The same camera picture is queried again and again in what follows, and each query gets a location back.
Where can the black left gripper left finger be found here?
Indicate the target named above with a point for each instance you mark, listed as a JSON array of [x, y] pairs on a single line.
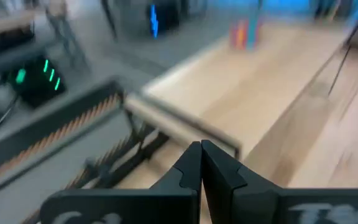
[[135, 205]]

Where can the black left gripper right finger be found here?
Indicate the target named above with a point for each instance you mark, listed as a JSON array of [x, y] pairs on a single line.
[[259, 205]]

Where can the teal can with orange slices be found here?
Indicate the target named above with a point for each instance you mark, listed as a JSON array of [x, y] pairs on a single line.
[[244, 34]]

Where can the black computer with green lights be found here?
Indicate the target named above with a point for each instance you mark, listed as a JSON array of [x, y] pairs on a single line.
[[33, 90]]

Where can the wooden shelf with black frame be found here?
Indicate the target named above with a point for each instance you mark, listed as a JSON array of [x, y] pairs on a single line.
[[244, 93]]

